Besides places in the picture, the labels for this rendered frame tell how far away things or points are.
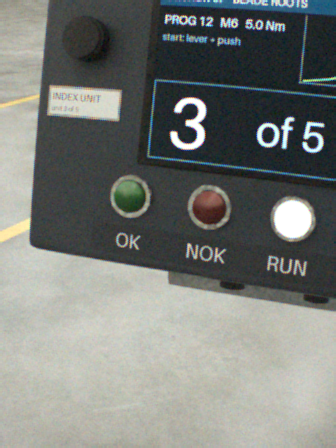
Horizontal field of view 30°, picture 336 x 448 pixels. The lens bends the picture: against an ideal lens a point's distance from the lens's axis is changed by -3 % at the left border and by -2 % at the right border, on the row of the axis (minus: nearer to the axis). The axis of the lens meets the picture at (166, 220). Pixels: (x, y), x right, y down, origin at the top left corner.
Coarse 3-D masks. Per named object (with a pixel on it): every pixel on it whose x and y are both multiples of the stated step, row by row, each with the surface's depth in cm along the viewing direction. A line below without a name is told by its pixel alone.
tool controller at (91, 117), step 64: (64, 0) 40; (128, 0) 38; (192, 0) 37; (256, 0) 36; (320, 0) 35; (64, 64) 40; (128, 64) 39; (192, 64) 38; (256, 64) 36; (320, 64) 35; (64, 128) 41; (128, 128) 39; (256, 128) 37; (320, 128) 36; (64, 192) 41; (192, 192) 39; (256, 192) 38; (320, 192) 36; (128, 256) 40; (192, 256) 39; (256, 256) 38; (320, 256) 37
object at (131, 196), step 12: (120, 180) 40; (132, 180) 39; (144, 180) 39; (120, 192) 39; (132, 192) 39; (144, 192) 39; (120, 204) 39; (132, 204) 39; (144, 204) 39; (132, 216) 40
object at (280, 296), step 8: (176, 280) 48; (184, 280) 48; (192, 280) 47; (200, 280) 47; (208, 280) 47; (216, 280) 47; (200, 288) 47; (208, 288) 47; (216, 288) 47; (224, 288) 47; (248, 288) 46; (256, 288) 46; (264, 288) 46; (240, 296) 47; (248, 296) 46; (256, 296) 46; (264, 296) 46; (272, 296) 46; (280, 296) 46; (288, 296) 45; (296, 296) 45; (288, 304) 46; (296, 304) 45; (304, 304) 45; (312, 304) 45; (320, 304) 45; (328, 304) 45
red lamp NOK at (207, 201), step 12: (204, 192) 38; (216, 192) 38; (192, 204) 38; (204, 204) 38; (216, 204) 38; (228, 204) 38; (192, 216) 39; (204, 216) 38; (216, 216) 38; (228, 216) 38; (204, 228) 38; (216, 228) 38
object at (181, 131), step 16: (160, 80) 38; (176, 80) 38; (160, 96) 38; (176, 96) 38; (192, 96) 38; (208, 96) 38; (224, 96) 37; (160, 112) 39; (176, 112) 38; (192, 112) 38; (208, 112) 38; (224, 112) 37; (160, 128) 39; (176, 128) 38; (192, 128) 38; (208, 128) 38; (224, 128) 37; (160, 144) 39; (176, 144) 39; (192, 144) 38; (208, 144) 38; (224, 144) 38; (160, 160) 39; (176, 160) 39; (192, 160) 38; (208, 160) 38; (224, 160) 38
